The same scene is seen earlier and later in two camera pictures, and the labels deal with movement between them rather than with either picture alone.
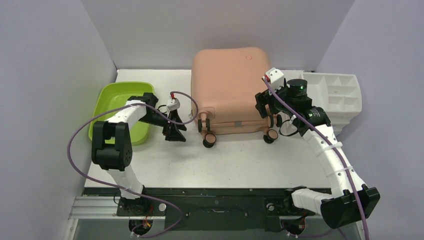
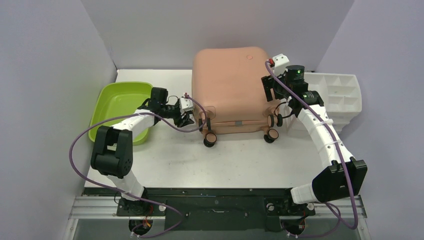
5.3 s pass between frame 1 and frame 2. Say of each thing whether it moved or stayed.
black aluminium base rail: stayed
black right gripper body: moved
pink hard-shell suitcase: stayed
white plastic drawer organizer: stayed
